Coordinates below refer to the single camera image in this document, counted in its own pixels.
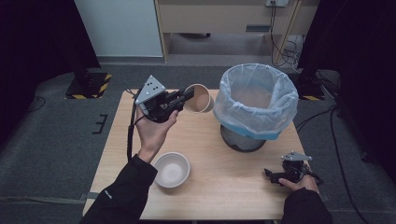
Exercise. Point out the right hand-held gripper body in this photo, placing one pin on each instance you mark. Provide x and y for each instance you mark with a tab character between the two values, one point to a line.
294	168

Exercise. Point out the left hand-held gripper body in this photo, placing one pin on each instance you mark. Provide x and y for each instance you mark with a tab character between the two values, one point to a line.
152	99

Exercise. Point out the brown paper cup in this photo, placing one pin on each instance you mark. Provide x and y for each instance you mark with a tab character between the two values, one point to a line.
200	101

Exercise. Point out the black mesh trash bin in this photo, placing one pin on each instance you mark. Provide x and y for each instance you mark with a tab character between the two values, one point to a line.
239	143

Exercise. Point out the trash bin with blue bag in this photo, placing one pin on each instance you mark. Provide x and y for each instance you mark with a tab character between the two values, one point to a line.
255	119

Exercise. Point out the person's right hand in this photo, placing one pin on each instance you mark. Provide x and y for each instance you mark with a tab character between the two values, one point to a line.
306	185

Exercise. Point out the person's left hand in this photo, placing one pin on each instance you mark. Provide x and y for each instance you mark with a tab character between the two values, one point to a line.
152	137

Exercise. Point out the black stand base yellow stripes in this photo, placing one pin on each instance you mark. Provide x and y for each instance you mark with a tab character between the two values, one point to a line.
90	87
309	90

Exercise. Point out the white disposable bowl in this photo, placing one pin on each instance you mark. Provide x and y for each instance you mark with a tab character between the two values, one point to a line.
172	170

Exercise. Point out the light wooden cabinet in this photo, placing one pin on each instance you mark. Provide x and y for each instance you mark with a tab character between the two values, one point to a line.
211	15

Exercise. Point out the black curtain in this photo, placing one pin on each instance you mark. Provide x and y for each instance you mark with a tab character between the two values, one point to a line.
361	46
34	37

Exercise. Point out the white wall socket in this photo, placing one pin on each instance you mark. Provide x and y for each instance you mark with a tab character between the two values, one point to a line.
277	2

